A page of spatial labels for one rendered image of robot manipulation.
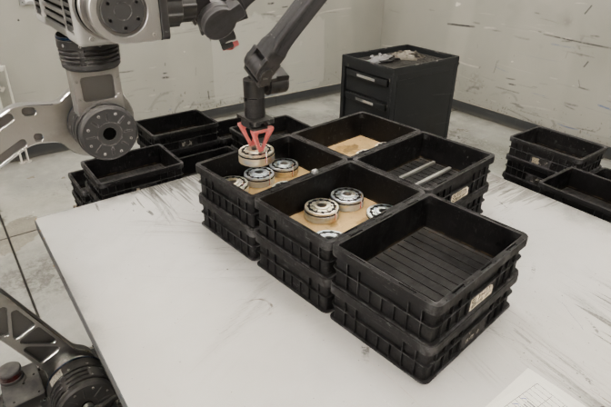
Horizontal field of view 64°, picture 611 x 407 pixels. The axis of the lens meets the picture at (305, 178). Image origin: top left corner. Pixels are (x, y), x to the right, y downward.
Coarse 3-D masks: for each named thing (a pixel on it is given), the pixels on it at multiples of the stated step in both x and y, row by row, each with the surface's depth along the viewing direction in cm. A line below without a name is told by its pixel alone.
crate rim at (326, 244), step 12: (336, 168) 154; (300, 180) 145; (396, 180) 147; (276, 192) 139; (420, 192) 140; (264, 204) 132; (396, 204) 133; (276, 216) 128; (288, 216) 127; (288, 228) 126; (300, 228) 122; (312, 240) 120; (324, 240) 117; (336, 240) 117
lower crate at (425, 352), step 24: (336, 288) 119; (504, 288) 120; (336, 312) 123; (360, 312) 114; (480, 312) 114; (504, 312) 128; (360, 336) 119; (384, 336) 113; (408, 336) 105; (456, 336) 112; (408, 360) 109; (432, 360) 106
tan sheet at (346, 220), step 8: (368, 200) 156; (296, 216) 146; (304, 216) 146; (344, 216) 147; (352, 216) 147; (360, 216) 147; (304, 224) 142; (312, 224) 142; (320, 224) 142; (328, 224) 142; (336, 224) 142; (344, 224) 142; (352, 224) 143
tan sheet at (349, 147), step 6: (354, 138) 203; (360, 138) 203; (366, 138) 203; (336, 144) 196; (342, 144) 196; (348, 144) 197; (354, 144) 197; (360, 144) 197; (366, 144) 197; (372, 144) 197; (336, 150) 191; (342, 150) 192; (348, 150) 192; (354, 150) 192
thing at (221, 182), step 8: (280, 136) 176; (288, 136) 177; (312, 144) 170; (232, 152) 163; (328, 152) 165; (208, 160) 157; (344, 160) 159; (200, 168) 152; (320, 168) 153; (208, 176) 150; (216, 176) 147; (304, 176) 148; (224, 184) 144; (232, 184) 143; (280, 184) 143; (232, 192) 142; (240, 192) 138; (264, 192) 138; (248, 200) 137
